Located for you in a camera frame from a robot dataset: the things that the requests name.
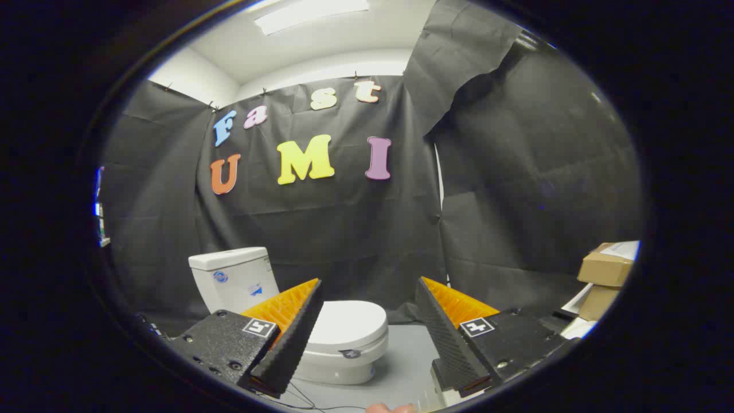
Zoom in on thin black floor cables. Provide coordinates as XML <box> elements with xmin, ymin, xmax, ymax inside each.
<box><xmin>287</xmin><ymin>380</ymin><xmax>368</xmax><ymax>411</ymax></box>

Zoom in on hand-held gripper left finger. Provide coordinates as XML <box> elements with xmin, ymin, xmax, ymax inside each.
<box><xmin>170</xmin><ymin>278</ymin><xmax>325</xmax><ymax>399</ymax></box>

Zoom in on black electronic device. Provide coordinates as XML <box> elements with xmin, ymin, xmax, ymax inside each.
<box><xmin>135</xmin><ymin>313</ymin><xmax>170</xmax><ymax>339</ymax></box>

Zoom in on white paper sheets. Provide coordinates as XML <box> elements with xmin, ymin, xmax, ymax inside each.
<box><xmin>562</xmin><ymin>283</ymin><xmax>598</xmax><ymax>339</ymax></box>

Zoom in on black backdrop cloth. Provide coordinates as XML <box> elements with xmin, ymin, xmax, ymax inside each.
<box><xmin>100</xmin><ymin>0</ymin><xmax>643</xmax><ymax>339</ymax></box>

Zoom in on white toilet lid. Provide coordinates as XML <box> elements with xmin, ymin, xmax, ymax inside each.
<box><xmin>307</xmin><ymin>300</ymin><xmax>389</xmax><ymax>360</ymax></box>

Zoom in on white ceramic toilet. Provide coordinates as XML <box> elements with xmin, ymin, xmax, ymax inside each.
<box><xmin>189</xmin><ymin>247</ymin><xmax>389</xmax><ymax>385</ymax></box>

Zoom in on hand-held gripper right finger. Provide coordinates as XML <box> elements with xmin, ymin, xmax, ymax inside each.
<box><xmin>414</xmin><ymin>276</ymin><xmax>580</xmax><ymax>399</ymax></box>

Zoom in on small cardboard box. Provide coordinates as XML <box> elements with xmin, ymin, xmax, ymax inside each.
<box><xmin>578</xmin><ymin>285</ymin><xmax>622</xmax><ymax>321</ymax></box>

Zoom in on ceiling light panel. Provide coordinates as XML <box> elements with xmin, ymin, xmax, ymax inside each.
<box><xmin>254</xmin><ymin>0</ymin><xmax>370</xmax><ymax>36</ymax></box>

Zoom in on large cardboard box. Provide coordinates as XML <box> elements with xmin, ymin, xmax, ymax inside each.
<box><xmin>577</xmin><ymin>241</ymin><xmax>640</xmax><ymax>287</ymax></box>

